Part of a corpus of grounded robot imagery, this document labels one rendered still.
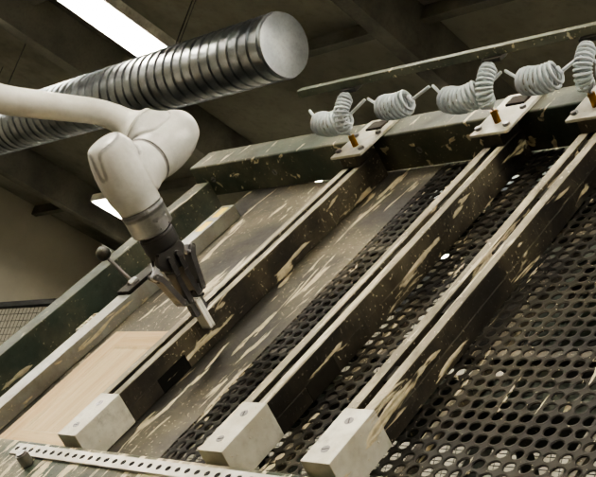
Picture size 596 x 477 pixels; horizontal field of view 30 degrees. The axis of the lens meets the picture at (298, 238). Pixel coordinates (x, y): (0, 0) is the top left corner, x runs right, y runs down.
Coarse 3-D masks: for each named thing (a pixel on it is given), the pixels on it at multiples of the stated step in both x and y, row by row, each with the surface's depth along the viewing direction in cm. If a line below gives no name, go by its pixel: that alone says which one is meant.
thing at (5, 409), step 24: (192, 240) 290; (144, 288) 278; (120, 312) 272; (72, 336) 267; (96, 336) 267; (48, 360) 261; (72, 360) 262; (24, 384) 254; (48, 384) 257; (0, 408) 248; (24, 408) 252
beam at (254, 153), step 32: (544, 96) 249; (576, 96) 240; (352, 128) 292; (416, 128) 269; (448, 128) 261; (544, 128) 245; (576, 128) 240; (224, 160) 319; (256, 160) 308; (288, 160) 301; (320, 160) 293; (384, 160) 279; (416, 160) 273; (448, 160) 267; (224, 192) 325
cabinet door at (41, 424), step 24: (120, 336) 259; (144, 336) 253; (96, 360) 253; (120, 360) 248; (72, 384) 247; (96, 384) 242; (48, 408) 242; (72, 408) 237; (24, 432) 236; (48, 432) 231
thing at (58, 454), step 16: (16, 448) 221; (32, 448) 218; (48, 448) 215; (80, 464) 203; (96, 464) 200; (112, 464) 197; (128, 464) 194; (144, 464) 192; (160, 464) 189; (176, 464) 187
